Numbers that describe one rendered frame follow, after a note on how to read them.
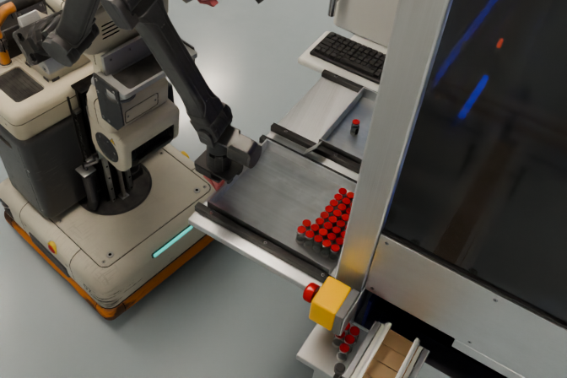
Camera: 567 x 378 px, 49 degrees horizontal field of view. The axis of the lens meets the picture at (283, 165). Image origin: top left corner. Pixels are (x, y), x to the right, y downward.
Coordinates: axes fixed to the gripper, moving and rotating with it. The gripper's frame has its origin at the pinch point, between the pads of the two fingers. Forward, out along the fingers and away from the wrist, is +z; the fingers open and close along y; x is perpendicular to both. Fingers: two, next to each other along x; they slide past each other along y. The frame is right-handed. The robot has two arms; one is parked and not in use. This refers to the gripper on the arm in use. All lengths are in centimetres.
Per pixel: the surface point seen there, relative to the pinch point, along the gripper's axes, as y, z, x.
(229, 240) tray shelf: 10.3, 2.4, -9.9
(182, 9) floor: -138, 92, 157
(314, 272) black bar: 31.8, 0.1, -7.6
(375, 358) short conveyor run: 53, -3, -20
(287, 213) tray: 17.4, 2.1, 4.5
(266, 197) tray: 10.3, 2.1, 5.8
